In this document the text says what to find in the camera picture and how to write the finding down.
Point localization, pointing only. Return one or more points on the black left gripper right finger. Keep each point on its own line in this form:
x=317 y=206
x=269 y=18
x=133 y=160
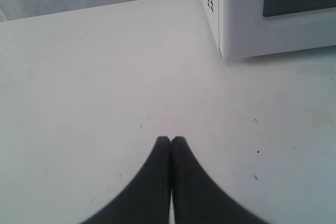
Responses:
x=196 y=197

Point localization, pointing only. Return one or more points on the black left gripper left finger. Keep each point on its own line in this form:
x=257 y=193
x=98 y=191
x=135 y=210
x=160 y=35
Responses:
x=146 y=198

